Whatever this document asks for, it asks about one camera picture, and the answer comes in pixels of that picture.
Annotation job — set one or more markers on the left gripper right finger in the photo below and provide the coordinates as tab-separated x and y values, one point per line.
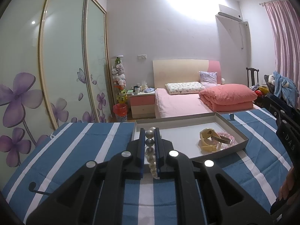
166	157

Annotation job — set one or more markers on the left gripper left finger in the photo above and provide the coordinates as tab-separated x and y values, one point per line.
133	164

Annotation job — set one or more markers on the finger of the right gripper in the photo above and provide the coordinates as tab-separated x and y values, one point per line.
274	105

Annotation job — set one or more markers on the right hand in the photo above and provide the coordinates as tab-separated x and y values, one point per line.
286	188

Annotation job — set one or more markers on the grey cardboard tray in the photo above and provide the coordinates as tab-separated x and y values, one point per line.
184	133

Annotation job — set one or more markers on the yellow watch band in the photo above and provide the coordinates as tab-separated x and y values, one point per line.
207	143

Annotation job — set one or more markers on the blue striped table cloth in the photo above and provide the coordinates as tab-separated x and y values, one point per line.
260	169

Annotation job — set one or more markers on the dark wooden chair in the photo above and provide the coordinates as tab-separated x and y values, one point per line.
252	78

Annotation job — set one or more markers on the red waste bin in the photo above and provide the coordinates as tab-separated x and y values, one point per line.
121	111

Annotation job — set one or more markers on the pink white nightstand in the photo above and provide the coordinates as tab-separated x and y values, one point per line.
142	105

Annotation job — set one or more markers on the folded pink duvet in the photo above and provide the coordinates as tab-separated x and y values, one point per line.
228	97

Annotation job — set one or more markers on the black white mug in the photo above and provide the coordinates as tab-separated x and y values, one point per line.
136	89

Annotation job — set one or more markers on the white patterned pillow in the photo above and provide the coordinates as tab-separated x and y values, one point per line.
184	88

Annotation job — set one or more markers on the purple floral pillow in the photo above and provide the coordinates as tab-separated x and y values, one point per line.
208	77

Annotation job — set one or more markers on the plush toy tower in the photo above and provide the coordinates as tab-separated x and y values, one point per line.
118	80

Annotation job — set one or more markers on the pink bed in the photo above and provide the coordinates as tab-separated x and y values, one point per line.
179	71

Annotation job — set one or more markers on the pink curtain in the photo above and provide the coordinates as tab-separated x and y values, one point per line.
285	27

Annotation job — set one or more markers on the white air conditioner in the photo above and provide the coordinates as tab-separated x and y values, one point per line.
229	13

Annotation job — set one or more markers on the sliding wardrobe with flowers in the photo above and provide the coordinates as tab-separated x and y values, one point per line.
53	71

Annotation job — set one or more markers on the wall power socket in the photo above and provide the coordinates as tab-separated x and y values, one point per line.
142	57

